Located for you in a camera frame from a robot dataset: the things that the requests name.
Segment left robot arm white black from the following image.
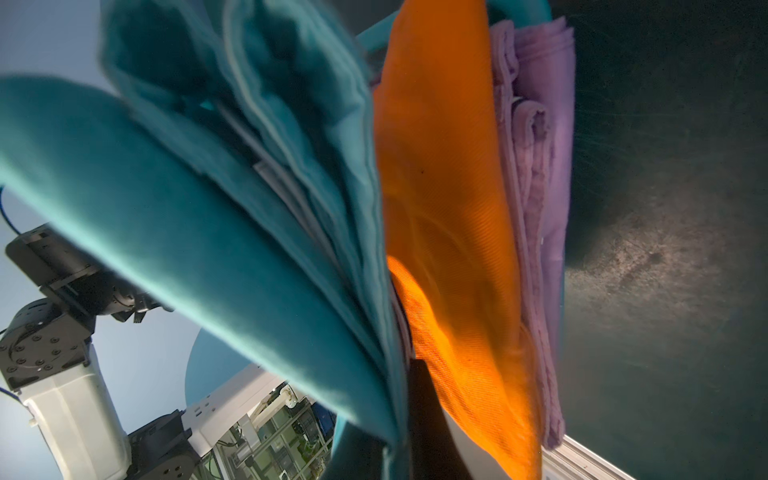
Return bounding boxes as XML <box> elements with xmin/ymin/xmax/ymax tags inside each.
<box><xmin>1</xmin><ymin>224</ymin><xmax>201</xmax><ymax>479</ymax></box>

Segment orange garment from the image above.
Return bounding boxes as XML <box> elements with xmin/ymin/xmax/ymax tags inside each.
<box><xmin>373</xmin><ymin>0</ymin><xmax>542</xmax><ymax>479</ymax></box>

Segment teal garment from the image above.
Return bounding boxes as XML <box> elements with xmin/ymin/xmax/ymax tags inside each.
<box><xmin>1</xmin><ymin>1</ymin><xmax>411</xmax><ymax>479</ymax></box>

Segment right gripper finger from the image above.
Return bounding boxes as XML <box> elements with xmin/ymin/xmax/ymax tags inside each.
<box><xmin>408</xmin><ymin>359</ymin><xmax>472</xmax><ymax>480</ymax></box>

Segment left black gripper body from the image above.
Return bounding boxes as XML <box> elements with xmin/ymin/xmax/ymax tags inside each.
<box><xmin>5</xmin><ymin>224</ymin><xmax>162</xmax><ymax>323</ymax></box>

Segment purple striped pants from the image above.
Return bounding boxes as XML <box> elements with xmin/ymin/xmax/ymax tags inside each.
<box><xmin>490</xmin><ymin>17</ymin><xmax>576</xmax><ymax>450</ymax></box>

